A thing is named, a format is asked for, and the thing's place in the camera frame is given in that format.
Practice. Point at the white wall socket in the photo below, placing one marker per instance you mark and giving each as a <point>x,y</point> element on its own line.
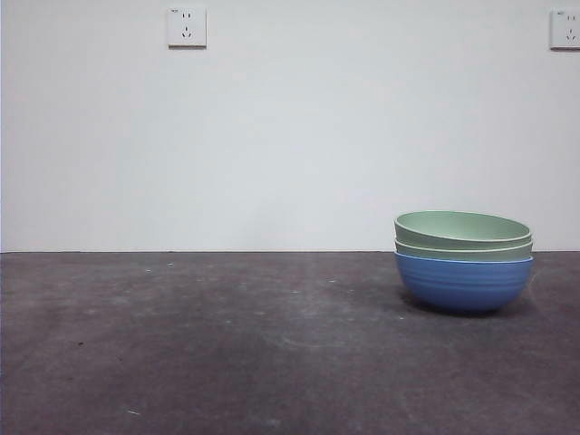
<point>566,29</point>
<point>187,27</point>

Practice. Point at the pale green bowl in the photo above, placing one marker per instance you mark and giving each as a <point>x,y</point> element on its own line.
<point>430,254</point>
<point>453,224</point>

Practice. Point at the blue ribbed bowl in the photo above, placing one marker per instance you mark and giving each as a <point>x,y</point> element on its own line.
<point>462,285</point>

